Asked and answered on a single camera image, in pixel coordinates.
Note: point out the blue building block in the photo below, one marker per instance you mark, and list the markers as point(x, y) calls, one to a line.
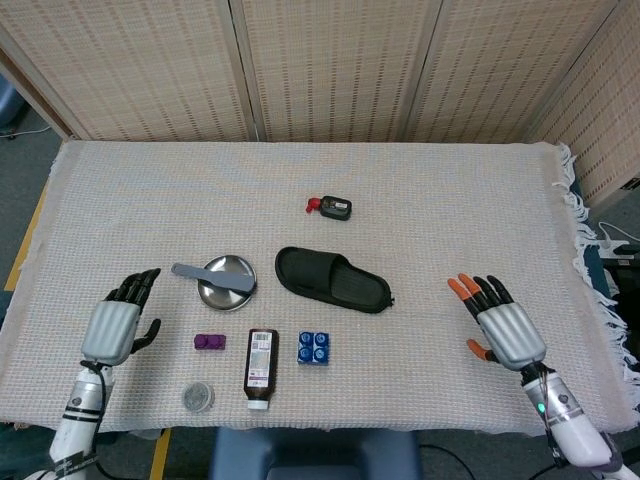
point(314, 347)

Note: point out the right orange-tipped robot hand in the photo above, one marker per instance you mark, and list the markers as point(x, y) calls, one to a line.
point(510, 332)

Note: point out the round steel plate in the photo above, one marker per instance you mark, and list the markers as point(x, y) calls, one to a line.
point(225, 300)

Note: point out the black slipper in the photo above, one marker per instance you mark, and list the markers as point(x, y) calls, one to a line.
point(330, 277)

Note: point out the blue chair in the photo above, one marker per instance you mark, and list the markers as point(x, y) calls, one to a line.
point(9, 102)

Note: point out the beige woven folding screen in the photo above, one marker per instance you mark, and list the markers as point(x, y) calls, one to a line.
point(330, 65)

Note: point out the white power adapter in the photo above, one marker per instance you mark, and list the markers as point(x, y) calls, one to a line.
point(612, 242)

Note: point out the black bottle with red cap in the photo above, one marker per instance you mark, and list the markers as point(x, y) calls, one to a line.
point(336, 207)

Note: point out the black electronic device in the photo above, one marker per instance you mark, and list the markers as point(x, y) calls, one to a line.
point(625, 272)

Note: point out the clear round lidded container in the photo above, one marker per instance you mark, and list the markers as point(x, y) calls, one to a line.
point(198, 397)

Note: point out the left black-fingered robot hand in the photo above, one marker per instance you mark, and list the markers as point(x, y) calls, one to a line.
point(110, 330)

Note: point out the brown bottle with white cap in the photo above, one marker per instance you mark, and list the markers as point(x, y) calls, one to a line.
point(261, 365)

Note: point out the white woven tablecloth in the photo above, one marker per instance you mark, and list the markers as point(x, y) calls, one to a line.
point(320, 175)

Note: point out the purple plastic case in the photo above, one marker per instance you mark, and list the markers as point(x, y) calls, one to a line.
point(209, 342)

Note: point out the grey spatula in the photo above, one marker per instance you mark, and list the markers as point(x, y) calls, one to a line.
point(220, 278)

